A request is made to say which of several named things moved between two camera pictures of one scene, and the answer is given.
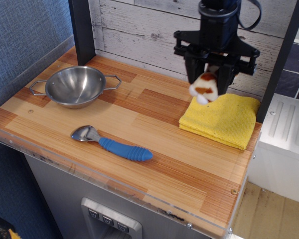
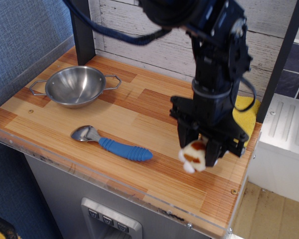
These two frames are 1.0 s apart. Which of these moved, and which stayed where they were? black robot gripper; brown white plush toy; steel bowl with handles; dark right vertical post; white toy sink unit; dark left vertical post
Moved: brown white plush toy; black robot gripper
Stayed: dark right vertical post; dark left vertical post; steel bowl with handles; white toy sink unit
